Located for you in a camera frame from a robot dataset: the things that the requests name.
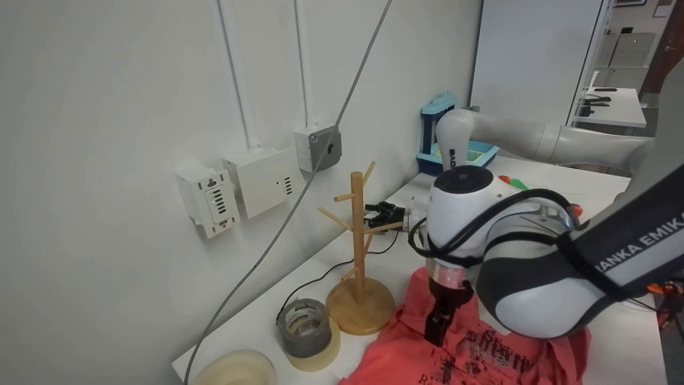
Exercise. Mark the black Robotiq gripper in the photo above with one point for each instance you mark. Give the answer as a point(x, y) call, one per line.
point(450, 295)

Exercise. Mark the black idle arm gripper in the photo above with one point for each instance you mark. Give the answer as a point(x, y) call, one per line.
point(385, 213)

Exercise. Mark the coral pink shirt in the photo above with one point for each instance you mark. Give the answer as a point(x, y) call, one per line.
point(398, 348)

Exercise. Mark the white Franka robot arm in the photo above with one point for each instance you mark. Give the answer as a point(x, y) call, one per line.
point(541, 300)

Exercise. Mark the wooden mug tree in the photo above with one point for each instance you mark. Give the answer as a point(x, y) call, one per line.
point(359, 235)

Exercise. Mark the grey junction box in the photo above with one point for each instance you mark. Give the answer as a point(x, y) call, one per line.
point(317, 147)

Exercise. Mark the small red toy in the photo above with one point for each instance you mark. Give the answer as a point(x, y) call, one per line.
point(503, 177)

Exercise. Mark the cream tape roll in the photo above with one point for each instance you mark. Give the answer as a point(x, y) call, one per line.
point(316, 362)

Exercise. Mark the green plastic toy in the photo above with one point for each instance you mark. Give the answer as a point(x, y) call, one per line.
point(520, 185)

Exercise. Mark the small red bowl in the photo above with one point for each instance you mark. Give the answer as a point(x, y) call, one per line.
point(573, 209)

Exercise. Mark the cream plastic bowl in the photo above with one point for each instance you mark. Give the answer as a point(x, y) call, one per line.
point(237, 371)

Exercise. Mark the orange clamp tool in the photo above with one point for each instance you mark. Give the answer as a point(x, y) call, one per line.
point(664, 288)

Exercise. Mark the small black device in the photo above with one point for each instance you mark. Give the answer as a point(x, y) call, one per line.
point(592, 107)

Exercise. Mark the white background table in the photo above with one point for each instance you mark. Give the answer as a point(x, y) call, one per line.
point(628, 107)

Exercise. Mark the plain white wall box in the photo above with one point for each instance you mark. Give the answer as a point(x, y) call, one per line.
point(265, 181)

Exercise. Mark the white wall conduit pipe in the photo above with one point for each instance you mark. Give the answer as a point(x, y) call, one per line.
point(235, 71)
point(301, 65)

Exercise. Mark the white wall socket box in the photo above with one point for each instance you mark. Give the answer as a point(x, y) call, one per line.
point(210, 200)

